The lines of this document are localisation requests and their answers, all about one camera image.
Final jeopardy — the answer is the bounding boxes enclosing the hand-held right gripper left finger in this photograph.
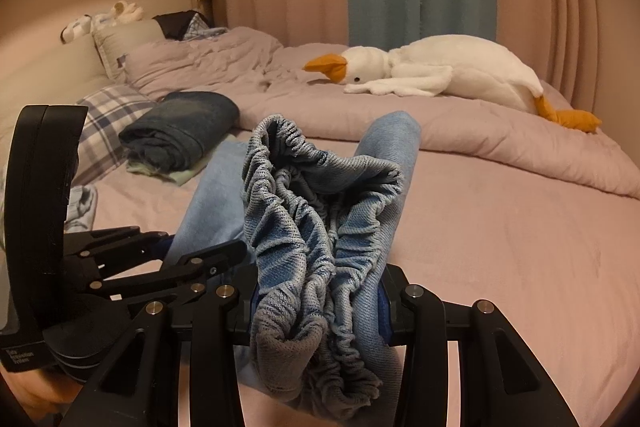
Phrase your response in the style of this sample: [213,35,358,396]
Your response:
[60,276,257,427]

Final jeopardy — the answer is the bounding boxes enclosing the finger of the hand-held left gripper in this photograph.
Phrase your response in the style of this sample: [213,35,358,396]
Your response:
[99,241,249,309]
[64,226,172,279]

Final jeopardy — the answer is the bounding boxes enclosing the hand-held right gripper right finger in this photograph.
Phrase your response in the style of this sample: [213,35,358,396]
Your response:
[379,266,581,427]

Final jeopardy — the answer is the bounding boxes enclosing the light blue denim pants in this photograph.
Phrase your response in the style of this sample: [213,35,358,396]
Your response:
[169,110,419,419]

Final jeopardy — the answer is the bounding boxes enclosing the pale blue patterned cloth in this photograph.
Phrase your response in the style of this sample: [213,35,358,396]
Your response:
[64,185,99,234]

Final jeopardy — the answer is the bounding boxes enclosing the light green folded cloth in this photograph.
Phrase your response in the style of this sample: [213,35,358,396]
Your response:
[125,134,236,186]

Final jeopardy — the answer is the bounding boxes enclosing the plaid pillow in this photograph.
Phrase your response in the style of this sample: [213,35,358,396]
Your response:
[70,84,157,186]

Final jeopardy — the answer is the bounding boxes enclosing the beige headboard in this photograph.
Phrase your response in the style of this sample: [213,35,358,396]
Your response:
[0,24,113,148]

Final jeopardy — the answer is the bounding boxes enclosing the pink bed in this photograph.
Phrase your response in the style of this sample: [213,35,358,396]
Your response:
[0,27,640,427]

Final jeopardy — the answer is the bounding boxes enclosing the folded dark jeans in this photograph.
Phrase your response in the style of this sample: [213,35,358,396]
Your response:
[118,91,241,172]

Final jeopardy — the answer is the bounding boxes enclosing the spotted white plush toy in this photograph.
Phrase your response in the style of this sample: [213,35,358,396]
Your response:
[61,13,110,44]

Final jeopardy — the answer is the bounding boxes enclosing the grey pillow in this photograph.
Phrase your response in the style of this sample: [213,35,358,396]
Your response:
[92,19,167,84]

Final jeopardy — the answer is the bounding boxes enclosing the pink duvet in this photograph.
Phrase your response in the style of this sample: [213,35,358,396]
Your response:
[122,27,640,201]

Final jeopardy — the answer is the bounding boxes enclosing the cream plush toy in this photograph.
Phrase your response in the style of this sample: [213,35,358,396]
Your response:
[99,1,145,26]

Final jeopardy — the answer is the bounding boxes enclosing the dark cloth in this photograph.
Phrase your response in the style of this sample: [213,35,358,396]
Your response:
[151,9,217,41]

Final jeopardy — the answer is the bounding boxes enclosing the blue plaid shirt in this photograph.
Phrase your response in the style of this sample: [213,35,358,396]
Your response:
[181,16,228,42]

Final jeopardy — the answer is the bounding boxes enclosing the white goose plush toy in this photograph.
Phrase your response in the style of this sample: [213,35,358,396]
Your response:
[303,34,604,136]

